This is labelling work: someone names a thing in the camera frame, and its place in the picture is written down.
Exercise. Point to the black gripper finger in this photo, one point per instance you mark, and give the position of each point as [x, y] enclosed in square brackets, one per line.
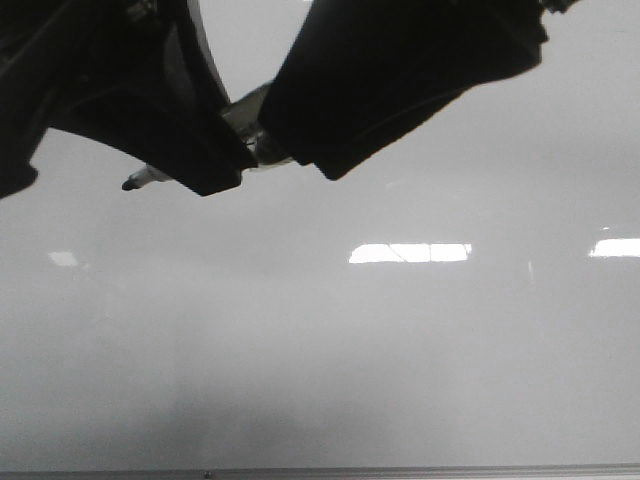
[362, 74]
[137, 76]

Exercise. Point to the white whiteboard marker pen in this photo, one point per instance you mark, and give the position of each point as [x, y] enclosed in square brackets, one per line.
[242, 117]

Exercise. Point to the white whiteboard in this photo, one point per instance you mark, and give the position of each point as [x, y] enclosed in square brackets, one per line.
[468, 296]

